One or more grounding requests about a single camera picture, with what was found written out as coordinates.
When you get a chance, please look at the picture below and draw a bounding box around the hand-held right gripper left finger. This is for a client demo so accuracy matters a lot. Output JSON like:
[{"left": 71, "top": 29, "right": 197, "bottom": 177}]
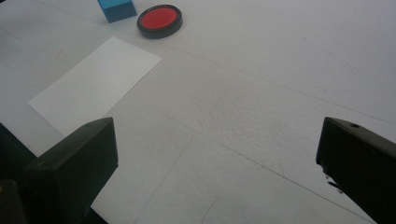
[{"left": 21, "top": 117, "right": 120, "bottom": 224}]

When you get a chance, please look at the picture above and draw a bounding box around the white paper sheet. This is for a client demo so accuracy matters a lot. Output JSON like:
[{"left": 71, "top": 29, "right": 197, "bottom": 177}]
[{"left": 27, "top": 35, "right": 163, "bottom": 138}]

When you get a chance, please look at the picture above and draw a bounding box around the blue stamp block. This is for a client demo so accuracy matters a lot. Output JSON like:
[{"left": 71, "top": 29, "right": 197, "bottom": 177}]
[{"left": 96, "top": 0, "right": 138, "bottom": 24}]

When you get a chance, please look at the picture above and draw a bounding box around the round red ink pad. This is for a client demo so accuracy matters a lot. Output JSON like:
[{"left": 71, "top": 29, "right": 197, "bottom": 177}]
[{"left": 136, "top": 4, "right": 183, "bottom": 40}]

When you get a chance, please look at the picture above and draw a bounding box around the white table mat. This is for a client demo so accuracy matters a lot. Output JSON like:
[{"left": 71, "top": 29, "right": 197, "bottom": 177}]
[{"left": 0, "top": 0, "right": 396, "bottom": 224}]

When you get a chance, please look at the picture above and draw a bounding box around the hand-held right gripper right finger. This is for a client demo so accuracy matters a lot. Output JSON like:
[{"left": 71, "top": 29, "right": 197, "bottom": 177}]
[{"left": 316, "top": 117, "right": 396, "bottom": 224}]

